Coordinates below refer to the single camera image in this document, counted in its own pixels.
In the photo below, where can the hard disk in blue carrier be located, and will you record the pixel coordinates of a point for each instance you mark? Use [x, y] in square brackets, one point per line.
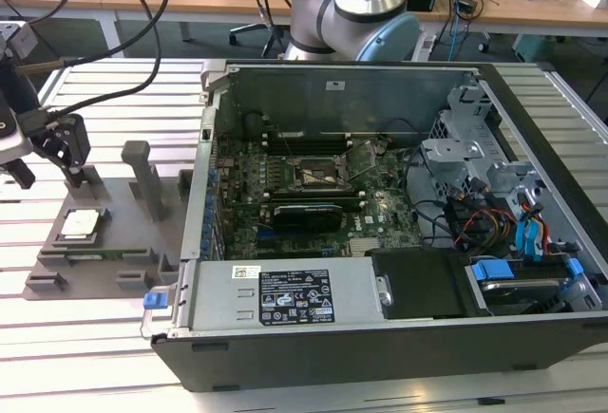
[494, 270]

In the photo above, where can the teal box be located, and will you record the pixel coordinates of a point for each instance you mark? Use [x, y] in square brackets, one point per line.
[534, 47]

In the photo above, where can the silver CPU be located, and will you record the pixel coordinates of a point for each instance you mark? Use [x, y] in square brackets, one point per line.
[81, 224]

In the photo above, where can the blue case latch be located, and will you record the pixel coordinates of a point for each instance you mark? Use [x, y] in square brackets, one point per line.
[154, 301]

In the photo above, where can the CPU socket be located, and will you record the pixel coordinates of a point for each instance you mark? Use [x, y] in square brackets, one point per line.
[316, 176]

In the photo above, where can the white power strip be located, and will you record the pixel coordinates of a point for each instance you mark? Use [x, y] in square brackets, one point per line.
[427, 45]

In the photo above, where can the open black PC case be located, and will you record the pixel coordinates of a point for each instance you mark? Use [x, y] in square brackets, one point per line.
[332, 361]

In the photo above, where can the green motherboard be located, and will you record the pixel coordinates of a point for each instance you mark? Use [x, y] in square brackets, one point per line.
[394, 180]

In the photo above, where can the green RAM stick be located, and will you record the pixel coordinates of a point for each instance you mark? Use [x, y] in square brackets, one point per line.
[111, 255]

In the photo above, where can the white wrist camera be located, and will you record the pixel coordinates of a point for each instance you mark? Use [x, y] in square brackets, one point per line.
[8, 140]

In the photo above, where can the black graphics card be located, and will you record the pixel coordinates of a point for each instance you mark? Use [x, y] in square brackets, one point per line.
[309, 218]

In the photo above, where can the silver power supply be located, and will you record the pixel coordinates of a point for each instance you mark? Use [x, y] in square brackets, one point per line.
[218, 299]

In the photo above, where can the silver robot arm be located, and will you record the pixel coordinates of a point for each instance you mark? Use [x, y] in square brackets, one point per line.
[370, 0]

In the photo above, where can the silver drive cage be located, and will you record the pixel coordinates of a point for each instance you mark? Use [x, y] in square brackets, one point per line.
[451, 152]

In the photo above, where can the small silver heatsink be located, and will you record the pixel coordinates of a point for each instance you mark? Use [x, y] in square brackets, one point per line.
[365, 246]

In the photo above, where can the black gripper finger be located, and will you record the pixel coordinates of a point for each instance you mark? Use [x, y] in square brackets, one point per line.
[21, 175]
[71, 147]

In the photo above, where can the black office chair base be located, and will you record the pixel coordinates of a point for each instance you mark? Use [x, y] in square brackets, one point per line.
[247, 29]

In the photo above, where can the black plastic shroud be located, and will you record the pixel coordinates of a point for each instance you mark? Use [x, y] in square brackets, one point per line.
[418, 285]

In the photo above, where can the grey-brown parts rack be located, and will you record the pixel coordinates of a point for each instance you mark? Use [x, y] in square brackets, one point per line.
[119, 223]

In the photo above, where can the small black adapter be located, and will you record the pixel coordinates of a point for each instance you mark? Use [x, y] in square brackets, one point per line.
[467, 6]

